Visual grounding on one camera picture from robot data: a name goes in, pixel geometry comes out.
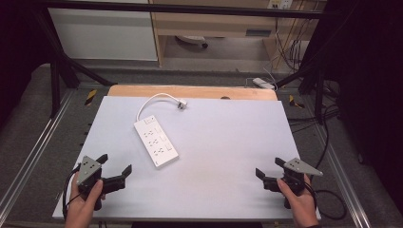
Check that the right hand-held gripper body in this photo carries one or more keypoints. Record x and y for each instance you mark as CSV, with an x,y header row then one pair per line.
x,y
296,177

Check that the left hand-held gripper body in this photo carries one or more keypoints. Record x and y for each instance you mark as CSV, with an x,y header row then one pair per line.
x,y
86,171

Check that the person's right hand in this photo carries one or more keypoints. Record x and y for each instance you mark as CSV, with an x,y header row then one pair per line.
x,y
299,205

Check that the person's left hand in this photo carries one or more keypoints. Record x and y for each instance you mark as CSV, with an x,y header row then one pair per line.
x,y
80,207

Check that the white table mat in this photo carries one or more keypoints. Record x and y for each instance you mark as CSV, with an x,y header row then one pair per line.
x,y
228,152

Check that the white floor power strip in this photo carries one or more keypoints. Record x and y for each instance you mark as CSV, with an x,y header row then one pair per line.
x,y
263,83

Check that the white power plug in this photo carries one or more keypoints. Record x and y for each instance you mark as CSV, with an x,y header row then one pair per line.
x,y
182,104

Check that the wooden table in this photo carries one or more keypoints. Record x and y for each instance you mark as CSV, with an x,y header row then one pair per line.
x,y
196,91

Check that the white cabinet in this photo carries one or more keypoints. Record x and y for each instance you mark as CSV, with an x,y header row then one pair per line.
x,y
104,34

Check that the chair base with caster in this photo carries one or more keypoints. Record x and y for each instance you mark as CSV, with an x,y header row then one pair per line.
x,y
193,39

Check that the wooden desk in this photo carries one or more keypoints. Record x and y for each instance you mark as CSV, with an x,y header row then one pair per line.
x,y
215,22

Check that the aluminium floor rail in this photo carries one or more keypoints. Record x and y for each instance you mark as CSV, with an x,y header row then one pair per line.
x,y
345,177
34,148

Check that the white wall socket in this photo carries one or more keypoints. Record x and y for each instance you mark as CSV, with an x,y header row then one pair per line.
x,y
280,3

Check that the black metal frame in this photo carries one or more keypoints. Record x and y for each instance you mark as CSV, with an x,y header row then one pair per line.
x,y
190,8

